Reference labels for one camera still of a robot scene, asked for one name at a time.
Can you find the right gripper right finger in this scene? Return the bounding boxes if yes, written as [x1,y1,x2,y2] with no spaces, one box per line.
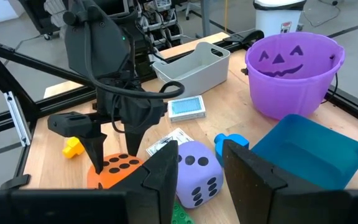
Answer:
[223,139,348,224]

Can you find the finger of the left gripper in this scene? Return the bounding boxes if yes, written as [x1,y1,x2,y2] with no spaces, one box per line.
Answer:
[122,123,149,157]
[79,133,108,175]

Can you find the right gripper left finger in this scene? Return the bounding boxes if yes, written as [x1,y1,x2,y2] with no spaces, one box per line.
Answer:
[110,139,179,224]

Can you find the yellow rounded toy block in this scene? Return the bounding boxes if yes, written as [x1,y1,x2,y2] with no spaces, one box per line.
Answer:
[62,136,85,159]

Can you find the orange foam dice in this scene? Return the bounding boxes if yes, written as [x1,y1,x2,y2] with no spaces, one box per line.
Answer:
[87,152,144,190]

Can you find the purple foam dice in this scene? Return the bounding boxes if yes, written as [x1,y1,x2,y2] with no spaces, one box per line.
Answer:
[175,141,224,209]

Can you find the blue figure-shaped toy block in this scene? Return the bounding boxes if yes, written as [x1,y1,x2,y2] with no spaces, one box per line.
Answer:
[214,133,250,167]

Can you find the green studded toy brick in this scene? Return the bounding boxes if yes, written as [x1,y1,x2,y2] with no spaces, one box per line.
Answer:
[171,200,195,224]

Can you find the blue-backed playing card deck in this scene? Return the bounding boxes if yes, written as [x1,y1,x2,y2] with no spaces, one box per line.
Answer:
[167,95,207,123]

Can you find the teal plastic tray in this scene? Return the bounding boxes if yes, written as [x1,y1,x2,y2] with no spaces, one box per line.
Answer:
[250,114,358,190]

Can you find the light grey plastic bin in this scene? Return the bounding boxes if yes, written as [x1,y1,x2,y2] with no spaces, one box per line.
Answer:
[152,42,231,99]

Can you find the cluttered equipment rack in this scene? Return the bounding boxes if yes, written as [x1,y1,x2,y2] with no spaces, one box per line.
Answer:
[134,0,186,52]

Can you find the purple pumpkin face bucket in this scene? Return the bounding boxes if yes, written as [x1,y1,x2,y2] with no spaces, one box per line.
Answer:
[244,32,346,121]

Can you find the black wheeled cart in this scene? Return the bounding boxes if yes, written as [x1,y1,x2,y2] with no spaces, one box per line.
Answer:
[17,0,71,41]

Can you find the white trash can black lid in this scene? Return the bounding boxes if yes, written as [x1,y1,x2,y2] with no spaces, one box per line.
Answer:
[253,0,307,38]

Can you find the silver aluminium rail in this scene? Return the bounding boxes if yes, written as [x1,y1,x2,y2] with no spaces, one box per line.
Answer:
[4,91,32,147]

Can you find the grey metal post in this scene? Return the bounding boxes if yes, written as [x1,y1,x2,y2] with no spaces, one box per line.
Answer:
[199,0,211,37]

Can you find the yellow cable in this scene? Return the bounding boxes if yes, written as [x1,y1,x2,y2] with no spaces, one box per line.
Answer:
[224,0,230,34]

